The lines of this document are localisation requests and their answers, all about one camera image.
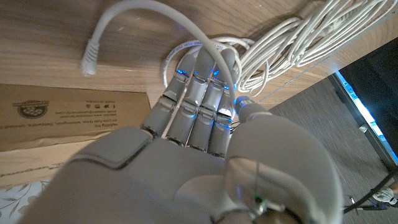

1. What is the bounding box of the floral print backdrop cloth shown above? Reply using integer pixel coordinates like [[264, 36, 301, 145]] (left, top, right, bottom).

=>
[[0, 179, 54, 224]]

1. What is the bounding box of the brown cardboard package box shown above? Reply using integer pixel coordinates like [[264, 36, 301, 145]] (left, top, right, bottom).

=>
[[0, 83, 152, 188]]

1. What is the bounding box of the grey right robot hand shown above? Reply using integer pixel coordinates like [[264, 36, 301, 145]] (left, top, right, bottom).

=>
[[18, 46, 343, 224]]

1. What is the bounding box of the white Ethernet cable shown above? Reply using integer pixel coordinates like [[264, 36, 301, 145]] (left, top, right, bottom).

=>
[[80, 0, 398, 121]]

